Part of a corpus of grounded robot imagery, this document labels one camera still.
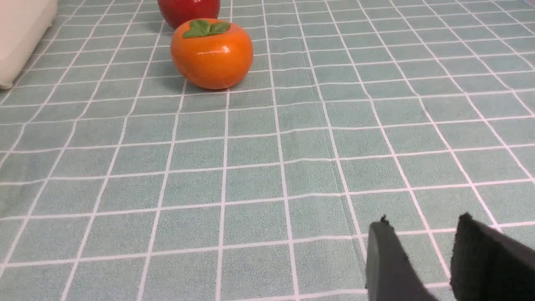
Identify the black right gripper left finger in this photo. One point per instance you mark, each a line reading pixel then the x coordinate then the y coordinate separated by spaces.
pixel 389 273

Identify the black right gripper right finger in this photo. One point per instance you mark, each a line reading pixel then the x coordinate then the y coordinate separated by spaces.
pixel 487 265

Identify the orange persimmon with green leaf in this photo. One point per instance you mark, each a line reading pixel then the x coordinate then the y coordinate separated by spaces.
pixel 211 53

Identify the green checkered tablecloth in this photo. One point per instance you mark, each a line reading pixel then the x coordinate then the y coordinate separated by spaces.
pixel 122 181

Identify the red apple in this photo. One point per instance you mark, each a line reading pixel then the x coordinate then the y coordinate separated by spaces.
pixel 177 12

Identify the white two-slot toaster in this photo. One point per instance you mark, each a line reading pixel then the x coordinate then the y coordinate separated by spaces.
pixel 23 23

